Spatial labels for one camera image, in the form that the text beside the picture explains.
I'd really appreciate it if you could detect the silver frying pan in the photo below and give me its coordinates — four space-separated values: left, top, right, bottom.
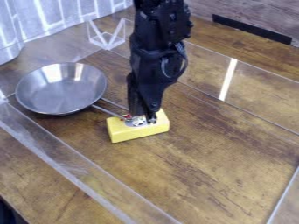
15 62 122 117

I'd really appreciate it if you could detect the black strip on table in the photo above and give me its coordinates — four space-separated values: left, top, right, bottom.
213 14 293 46

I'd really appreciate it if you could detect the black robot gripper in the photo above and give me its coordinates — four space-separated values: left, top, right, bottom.
126 52 186 124

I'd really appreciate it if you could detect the clear acrylic corner bracket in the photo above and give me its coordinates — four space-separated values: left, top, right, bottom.
87 18 126 51

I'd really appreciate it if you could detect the white sheer curtain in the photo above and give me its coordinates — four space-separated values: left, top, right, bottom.
0 0 134 66

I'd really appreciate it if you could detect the clear acrylic front wall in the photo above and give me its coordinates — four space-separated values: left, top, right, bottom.
0 90 182 224

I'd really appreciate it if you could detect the clear acrylic back wall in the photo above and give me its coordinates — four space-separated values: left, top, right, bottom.
87 17 299 147

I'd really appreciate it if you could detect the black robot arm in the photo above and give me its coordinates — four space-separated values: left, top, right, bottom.
127 0 193 123

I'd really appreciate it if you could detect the clear acrylic wall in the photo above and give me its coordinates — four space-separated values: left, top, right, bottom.
0 90 182 224
87 17 299 147

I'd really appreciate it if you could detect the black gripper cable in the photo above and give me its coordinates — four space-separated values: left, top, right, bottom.
161 42 190 81

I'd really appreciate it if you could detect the yellow butter block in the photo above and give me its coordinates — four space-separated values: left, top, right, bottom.
107 109 170 143

